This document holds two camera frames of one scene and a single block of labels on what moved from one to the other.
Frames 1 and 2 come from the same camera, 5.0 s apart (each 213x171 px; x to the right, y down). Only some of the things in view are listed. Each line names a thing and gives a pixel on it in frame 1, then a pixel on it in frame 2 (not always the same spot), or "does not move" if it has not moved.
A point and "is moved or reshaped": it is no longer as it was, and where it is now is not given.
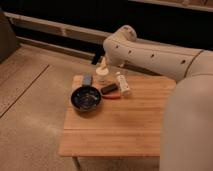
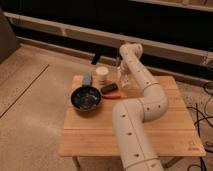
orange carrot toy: x=112 y=96 does not move
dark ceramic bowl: x=85 y=98 does not move
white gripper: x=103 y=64 -> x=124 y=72
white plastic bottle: x=123 y=84 is moved or reshaped
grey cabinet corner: x=8 y=38 does not move
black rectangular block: x=109 y=88 does not move
